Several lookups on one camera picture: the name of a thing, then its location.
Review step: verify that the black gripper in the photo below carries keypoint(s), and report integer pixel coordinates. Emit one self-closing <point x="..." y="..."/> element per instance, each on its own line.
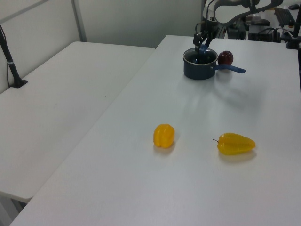
<point x="209" y="29"/>

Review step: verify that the glass lid with blue knob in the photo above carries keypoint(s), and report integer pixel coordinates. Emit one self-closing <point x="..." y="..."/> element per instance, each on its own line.
<point x="203" y="49"/>

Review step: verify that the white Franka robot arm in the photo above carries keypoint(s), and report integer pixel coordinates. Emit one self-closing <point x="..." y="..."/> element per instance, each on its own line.
<point x="235" y="11"/>

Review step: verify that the dark red apple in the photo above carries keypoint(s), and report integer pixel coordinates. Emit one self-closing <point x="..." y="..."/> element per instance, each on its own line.
<point x="225" y="57"/>

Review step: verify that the dark blue saucepan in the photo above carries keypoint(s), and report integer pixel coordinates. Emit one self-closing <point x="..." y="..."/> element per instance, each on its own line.
<point x="197" y="70"/>

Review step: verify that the black electronics box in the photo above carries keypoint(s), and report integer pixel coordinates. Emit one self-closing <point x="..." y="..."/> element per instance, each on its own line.
<point x="263" y="34"/>

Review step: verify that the black keyboard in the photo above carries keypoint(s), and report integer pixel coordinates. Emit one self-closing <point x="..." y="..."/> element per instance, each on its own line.
<point x="283" y="16"/>

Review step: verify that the yellow bell pepper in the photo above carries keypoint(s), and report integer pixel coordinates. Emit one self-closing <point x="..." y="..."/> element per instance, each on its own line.
<point x="164" y="136"/>

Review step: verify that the yellow long pepper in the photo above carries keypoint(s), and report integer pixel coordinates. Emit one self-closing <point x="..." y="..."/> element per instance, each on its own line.
<point x="235" y="144"/>

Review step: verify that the white side table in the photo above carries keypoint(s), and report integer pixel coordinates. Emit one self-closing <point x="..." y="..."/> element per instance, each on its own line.
<point x="58" y="106"/>

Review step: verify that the black pole with base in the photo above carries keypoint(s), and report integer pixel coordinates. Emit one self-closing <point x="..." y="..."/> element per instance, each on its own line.
<point x="10" y="68"/>

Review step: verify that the black camera stand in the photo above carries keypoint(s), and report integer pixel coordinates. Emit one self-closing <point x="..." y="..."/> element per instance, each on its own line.
<point x="294" y="35"/>

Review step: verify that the grey metal partition post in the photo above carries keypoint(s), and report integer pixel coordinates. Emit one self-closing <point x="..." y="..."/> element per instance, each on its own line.
<point x="78" y="18"/>

